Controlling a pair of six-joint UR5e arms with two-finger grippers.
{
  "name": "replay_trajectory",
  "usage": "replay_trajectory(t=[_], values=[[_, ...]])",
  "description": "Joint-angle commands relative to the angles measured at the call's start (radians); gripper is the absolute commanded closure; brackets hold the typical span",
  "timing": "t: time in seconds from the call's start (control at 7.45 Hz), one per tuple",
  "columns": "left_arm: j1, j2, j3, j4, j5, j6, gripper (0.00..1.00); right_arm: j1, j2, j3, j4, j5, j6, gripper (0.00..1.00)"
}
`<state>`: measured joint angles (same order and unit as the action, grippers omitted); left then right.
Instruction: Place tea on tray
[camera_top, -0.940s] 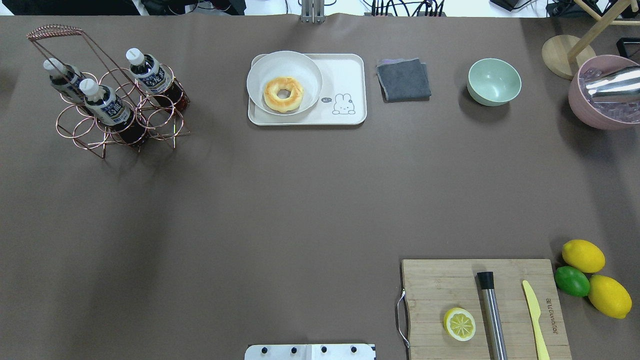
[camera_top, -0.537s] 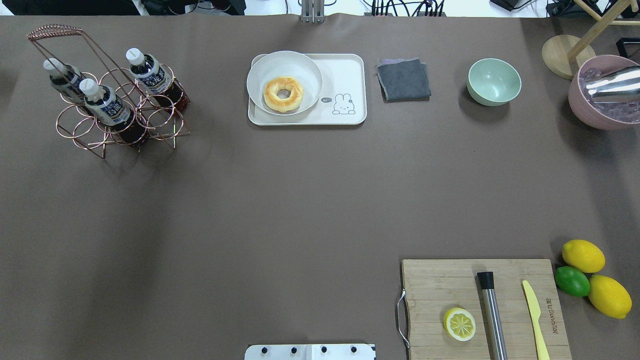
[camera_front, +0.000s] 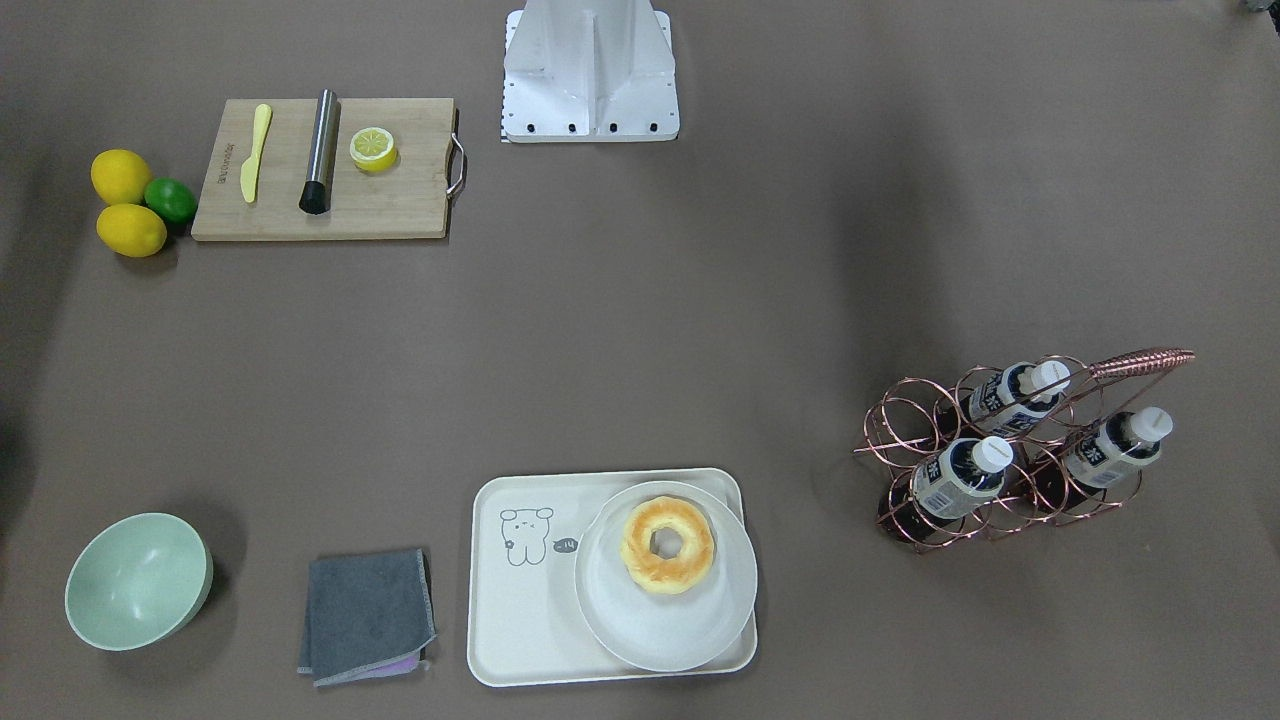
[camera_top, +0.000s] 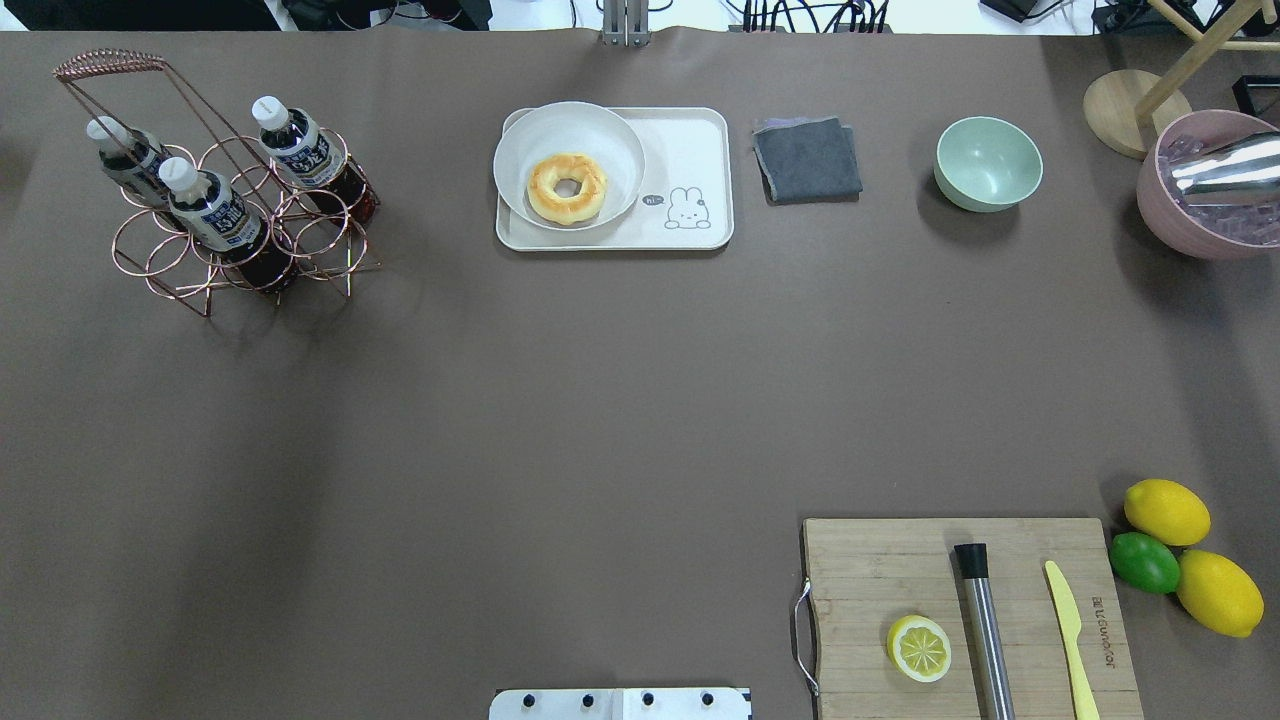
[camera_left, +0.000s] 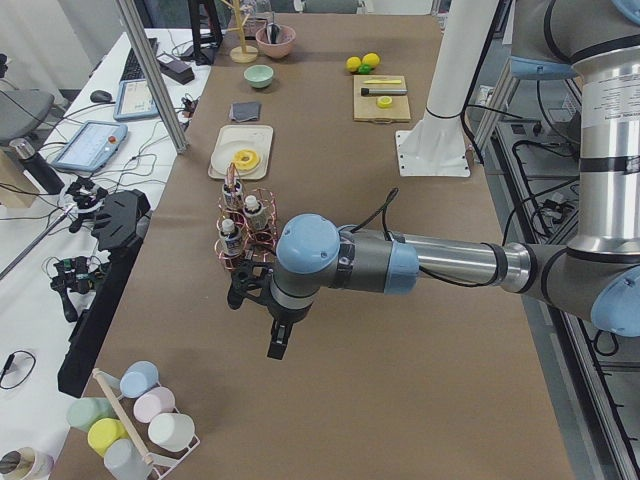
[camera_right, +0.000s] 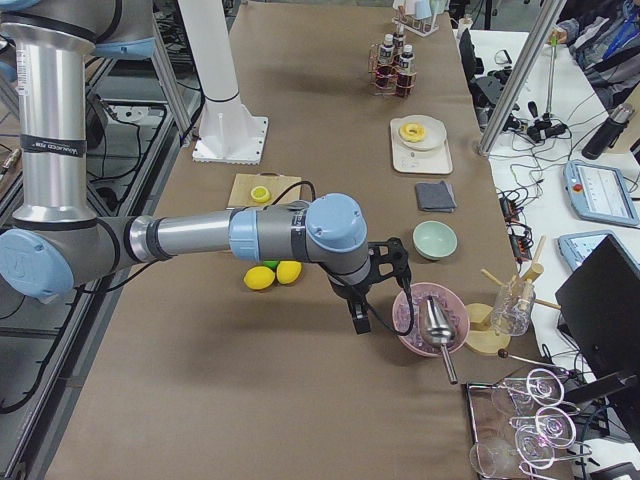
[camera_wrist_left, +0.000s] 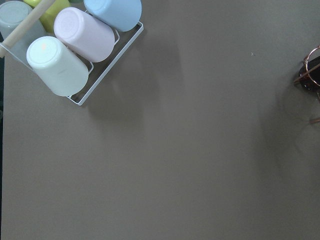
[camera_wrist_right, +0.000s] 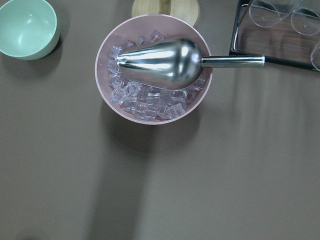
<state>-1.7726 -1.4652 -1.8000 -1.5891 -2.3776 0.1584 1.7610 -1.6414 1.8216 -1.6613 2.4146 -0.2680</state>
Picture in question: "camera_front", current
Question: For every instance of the green lime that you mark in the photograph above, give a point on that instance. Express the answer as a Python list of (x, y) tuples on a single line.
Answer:
[(172, 200)]

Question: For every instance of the yellow lemon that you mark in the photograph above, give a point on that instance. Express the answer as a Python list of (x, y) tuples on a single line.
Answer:
[(120, 176), (131, 230)]

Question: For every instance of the steel muddler black tip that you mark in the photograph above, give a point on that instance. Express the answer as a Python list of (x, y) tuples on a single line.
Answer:
[(315, 194)]

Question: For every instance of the tea bottle front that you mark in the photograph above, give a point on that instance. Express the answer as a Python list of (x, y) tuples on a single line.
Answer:
[(946, 488)]

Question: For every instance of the cream serving tray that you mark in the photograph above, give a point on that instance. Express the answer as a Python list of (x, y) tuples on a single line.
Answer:
[(524, 623)]

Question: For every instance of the glazed donut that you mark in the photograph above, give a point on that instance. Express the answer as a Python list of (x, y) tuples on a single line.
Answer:
[(653, 572)]

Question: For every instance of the tea bottle back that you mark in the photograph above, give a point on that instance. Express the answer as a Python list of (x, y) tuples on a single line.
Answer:
[(1009, 403)]

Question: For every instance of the bamboo cutting board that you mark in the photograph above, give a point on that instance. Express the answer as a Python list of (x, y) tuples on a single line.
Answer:
[(410, 201)]

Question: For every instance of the light green bowl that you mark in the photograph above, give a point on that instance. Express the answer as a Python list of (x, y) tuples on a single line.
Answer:
[(137, 582)]

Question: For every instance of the white round plate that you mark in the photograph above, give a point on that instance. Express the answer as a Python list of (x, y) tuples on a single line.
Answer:
[(665, 633)]

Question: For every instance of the yellow lemon upper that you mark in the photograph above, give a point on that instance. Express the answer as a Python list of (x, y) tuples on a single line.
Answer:
[(120, 176)]

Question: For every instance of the tea bottle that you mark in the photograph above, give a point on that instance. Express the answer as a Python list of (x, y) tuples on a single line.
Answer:
[(946, 488), (1009, 403), (1095, 460)]

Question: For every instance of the yellow lemon lower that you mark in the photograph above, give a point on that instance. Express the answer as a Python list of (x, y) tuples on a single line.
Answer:
[(131, 230)]

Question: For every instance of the half lemon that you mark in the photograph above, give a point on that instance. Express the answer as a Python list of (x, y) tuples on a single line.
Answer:
[(373, 149)]

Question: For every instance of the copper wire bottle rack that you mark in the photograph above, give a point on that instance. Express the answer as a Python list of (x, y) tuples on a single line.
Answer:
[(901, 430)]

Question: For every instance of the grey folded cloth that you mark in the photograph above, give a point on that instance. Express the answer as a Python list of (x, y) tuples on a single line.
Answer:
[(366, 616)]

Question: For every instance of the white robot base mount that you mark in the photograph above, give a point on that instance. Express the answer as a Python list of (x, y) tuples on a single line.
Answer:
[(589, 72)]

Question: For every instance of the yellow plastic knife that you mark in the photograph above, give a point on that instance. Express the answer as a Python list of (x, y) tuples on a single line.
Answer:
[(250, 168)]

